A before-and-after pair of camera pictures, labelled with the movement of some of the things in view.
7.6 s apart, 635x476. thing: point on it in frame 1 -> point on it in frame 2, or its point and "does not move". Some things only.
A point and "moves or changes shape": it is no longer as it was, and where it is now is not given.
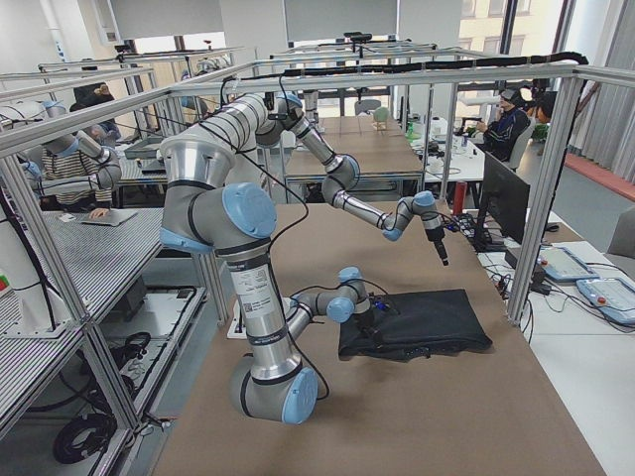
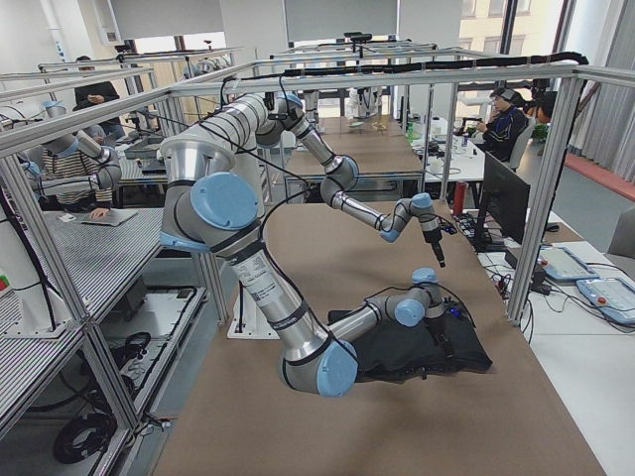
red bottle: x=459 y=197 does not move
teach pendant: x=564 y=265 does not move
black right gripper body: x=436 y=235 does not move
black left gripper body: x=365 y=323 -> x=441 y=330
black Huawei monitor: x=505 y=197 does not move
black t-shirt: x=408 y=325 moves or changes shape
